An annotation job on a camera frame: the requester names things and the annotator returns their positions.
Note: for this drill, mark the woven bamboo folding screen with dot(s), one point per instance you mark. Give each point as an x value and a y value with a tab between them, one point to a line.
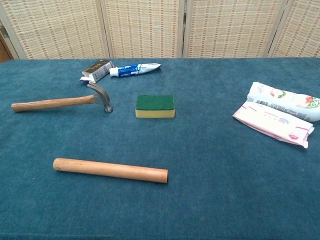
145	25

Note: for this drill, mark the plain wooden rolling pin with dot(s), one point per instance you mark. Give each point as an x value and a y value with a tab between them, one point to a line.
110	170

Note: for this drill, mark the blue tablecloth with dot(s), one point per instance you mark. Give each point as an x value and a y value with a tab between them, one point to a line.
200	175

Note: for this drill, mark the white labelled bottle, yellow cap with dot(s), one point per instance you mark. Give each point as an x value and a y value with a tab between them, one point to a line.
275	97

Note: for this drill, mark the blue and white toothpaste tube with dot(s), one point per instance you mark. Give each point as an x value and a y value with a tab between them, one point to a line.
130	70

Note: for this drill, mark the white pink snack packet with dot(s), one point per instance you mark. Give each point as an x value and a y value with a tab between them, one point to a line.
270	120

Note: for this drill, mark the green and yellow sponge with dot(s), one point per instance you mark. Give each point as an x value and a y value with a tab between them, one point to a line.
155	102

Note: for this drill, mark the brown wooden door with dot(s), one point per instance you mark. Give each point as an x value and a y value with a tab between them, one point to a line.
3	50

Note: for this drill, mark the dark toothpaste carton box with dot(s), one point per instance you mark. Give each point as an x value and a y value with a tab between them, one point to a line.
98	69

